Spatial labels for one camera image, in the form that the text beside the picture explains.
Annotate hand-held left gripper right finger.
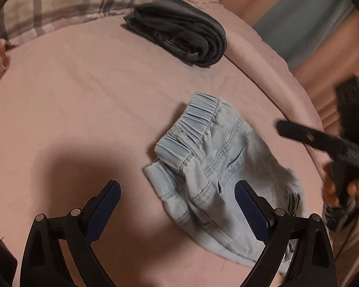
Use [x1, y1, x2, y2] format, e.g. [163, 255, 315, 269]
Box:
[234, 180, 337, 287]

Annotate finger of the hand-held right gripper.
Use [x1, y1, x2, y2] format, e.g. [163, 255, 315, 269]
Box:
[276, 120, 348, 160]

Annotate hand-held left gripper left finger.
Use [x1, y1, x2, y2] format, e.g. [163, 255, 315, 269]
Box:
[19, 180, 122, 287]

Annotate light blue denim shorts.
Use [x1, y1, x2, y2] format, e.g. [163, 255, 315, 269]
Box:
[143, 93, 310, 277]

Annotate dark blue folded pants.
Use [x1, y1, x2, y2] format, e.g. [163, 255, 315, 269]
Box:
[123, 0, 227, 68]

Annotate person's right hand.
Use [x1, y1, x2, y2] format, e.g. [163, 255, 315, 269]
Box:
[321, 164, 359, 208]

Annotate grey patterned cloth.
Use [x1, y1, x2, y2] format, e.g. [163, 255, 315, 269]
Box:
[323, 197, 359, 232]

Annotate blue curtain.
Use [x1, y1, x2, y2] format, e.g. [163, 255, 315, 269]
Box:
[253, 0, 357, 72]

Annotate pink bed sheet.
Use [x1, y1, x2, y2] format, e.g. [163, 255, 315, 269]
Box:
[0, 15, 328, 287]

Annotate pink duvet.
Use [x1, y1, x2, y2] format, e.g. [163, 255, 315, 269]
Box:
[138, 0, 325, 126]

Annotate dark cloth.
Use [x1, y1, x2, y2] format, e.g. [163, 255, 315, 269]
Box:
[0, 237, 18, 287]

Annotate plaid pillow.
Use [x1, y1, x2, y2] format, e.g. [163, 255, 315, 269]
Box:
[0, 0, 152, 47]

